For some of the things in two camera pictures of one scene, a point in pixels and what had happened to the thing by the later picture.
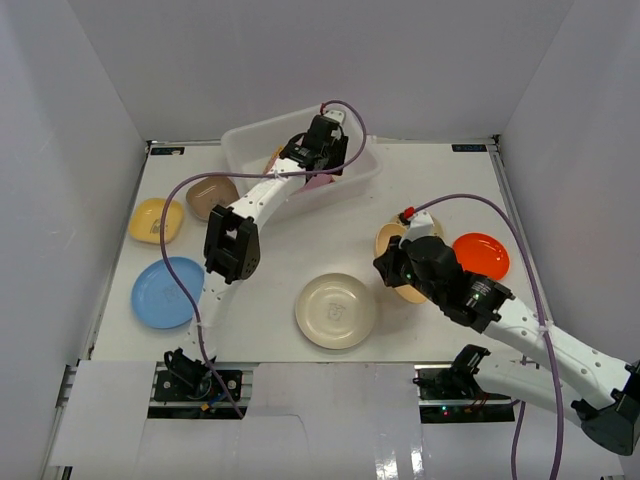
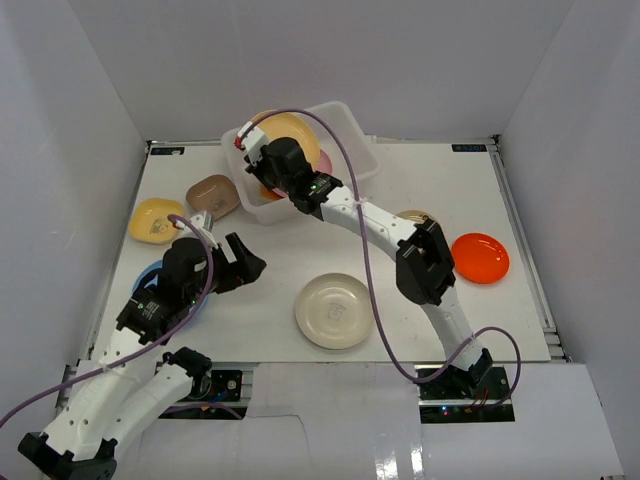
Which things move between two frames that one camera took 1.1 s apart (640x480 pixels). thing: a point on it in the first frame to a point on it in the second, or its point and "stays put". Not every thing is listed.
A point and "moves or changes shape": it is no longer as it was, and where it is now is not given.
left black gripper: x=332 y=154 to x=231 y=270
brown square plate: x=203 y=196 stays put
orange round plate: x=482 y=254 stays put
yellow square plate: x=145 y=221 stays put
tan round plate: x=409 y=293 moves or changes shape
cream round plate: x=335 y=311 stays put
